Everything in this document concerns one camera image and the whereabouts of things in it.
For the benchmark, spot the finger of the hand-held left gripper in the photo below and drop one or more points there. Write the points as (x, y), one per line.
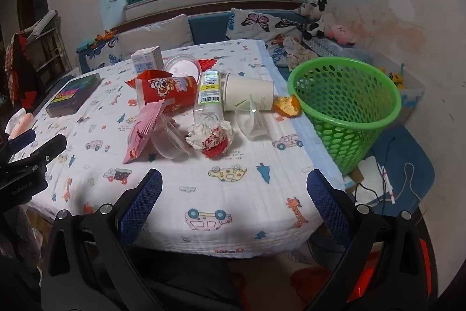
(51, 149)
(22, 144)

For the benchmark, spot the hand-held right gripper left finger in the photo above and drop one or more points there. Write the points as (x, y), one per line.
(142, 205)

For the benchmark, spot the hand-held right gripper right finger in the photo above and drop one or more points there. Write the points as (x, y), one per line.
(327, 209)

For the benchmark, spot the green plastic basket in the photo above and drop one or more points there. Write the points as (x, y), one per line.
(346, 114)

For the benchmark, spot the red snack bag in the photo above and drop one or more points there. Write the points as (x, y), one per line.
(164, 88)

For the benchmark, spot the pink tissue pack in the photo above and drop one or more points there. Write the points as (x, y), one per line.
(22, 123)

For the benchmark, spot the dark box with colourful label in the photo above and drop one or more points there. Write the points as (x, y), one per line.
(72, 94)

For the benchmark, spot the clear plastic cup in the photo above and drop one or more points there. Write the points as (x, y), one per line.
(169, 143)

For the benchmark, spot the pink wrapper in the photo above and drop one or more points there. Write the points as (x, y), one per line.
(142, 132)

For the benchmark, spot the hanging red black clothes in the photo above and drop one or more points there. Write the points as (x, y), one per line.
(22, 70)

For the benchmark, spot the crumpled red white wrapper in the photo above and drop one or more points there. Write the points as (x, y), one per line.
(211, 139)

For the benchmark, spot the blue seat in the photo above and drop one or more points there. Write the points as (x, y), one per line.
(404, 150)

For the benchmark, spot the blue butterfly print pillow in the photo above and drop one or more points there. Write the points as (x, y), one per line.
(102, 56)

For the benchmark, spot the shelf rack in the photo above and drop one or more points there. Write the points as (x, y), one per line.
(51, 41)

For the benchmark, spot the orange peel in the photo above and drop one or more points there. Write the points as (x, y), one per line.
(287, 106)

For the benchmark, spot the clear plastic triangular packaging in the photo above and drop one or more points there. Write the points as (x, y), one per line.
(255, 121)

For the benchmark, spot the orange toy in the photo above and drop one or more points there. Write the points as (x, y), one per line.
(105, 36)

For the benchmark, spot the clear bottle with yellow label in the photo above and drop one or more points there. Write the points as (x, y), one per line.
(209, 96)

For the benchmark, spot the white blue milk carton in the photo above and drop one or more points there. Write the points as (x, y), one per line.
(147, 57)

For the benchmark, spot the white paper cup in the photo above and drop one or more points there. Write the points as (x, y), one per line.
(247, 92)

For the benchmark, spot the clear storage box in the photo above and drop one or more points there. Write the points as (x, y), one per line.
(409, 92)

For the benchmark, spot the clear plastic bowl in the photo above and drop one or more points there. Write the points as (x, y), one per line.
(182, 67)

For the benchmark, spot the beige cushion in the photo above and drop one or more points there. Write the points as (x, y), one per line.
(156, 36)

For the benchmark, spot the small printed cloth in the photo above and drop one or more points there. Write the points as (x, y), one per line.
(298, 52)

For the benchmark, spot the pink plush toy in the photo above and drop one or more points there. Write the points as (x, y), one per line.
(342, 34)

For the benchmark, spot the blue cushion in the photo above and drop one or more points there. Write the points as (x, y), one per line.
(209, 28)

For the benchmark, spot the black white plush cow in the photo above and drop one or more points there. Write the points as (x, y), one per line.
(318, 17)

